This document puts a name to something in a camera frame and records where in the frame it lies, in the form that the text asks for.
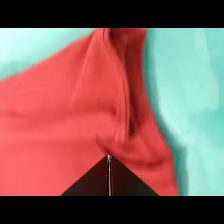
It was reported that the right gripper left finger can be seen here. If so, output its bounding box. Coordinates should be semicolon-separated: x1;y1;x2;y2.
60;155;110;197

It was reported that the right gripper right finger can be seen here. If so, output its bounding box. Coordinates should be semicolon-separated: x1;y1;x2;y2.
108;155;160;197

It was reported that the red T-shirt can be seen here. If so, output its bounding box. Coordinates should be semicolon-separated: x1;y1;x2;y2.
0;28;181;197

